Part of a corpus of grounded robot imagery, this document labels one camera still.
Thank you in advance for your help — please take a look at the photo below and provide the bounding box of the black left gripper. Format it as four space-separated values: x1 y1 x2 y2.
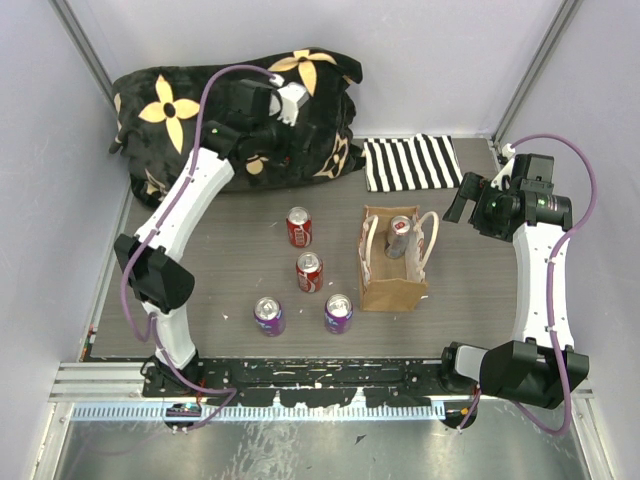
256 108 318 174

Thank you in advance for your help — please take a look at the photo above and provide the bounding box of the red coca-cola can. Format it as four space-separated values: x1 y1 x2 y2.
286 206 312 248
296 252 323 293

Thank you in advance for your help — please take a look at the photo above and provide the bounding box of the silver blue Red Bull can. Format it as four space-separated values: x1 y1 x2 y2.
385 215 412 259

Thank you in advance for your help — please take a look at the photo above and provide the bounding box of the brown canvas tote bag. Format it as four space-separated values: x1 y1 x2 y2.
357 206 440 312

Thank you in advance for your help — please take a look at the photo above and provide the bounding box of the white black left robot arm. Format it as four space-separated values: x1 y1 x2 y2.
114 74 314 396

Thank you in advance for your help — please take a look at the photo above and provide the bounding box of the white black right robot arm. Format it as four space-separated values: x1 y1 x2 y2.
438 154 589 409

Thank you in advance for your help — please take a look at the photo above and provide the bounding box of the black white striped cloth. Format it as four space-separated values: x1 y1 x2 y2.
363 133 463 193

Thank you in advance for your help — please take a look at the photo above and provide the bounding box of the black floral plush blanket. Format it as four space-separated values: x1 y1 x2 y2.
109 47 364 209

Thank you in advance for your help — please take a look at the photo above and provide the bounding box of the purple Fanta can left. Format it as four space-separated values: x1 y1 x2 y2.
253 296 286 337

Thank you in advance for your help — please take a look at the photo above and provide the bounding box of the purple fanta can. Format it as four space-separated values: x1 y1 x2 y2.
253 296 286 337
324 294 353 334

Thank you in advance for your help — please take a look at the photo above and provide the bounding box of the purple Fanta can right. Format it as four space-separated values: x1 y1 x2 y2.
324 294 353 334

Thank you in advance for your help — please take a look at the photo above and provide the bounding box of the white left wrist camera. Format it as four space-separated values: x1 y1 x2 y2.
269 82 309 127

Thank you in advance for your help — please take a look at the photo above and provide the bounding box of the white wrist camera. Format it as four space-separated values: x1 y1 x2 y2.
269 82 309 127
491 143 516 191

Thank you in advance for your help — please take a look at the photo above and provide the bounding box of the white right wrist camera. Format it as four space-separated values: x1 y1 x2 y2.
491 143 516 191

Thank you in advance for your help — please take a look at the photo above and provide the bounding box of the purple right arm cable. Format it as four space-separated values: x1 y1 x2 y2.
457 133 596 434

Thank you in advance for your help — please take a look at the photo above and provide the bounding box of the black mounting rail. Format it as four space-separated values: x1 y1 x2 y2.
140 358 477 408

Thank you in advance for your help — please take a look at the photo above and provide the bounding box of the white slotted cable duct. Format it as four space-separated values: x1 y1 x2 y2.
70 401 446 422

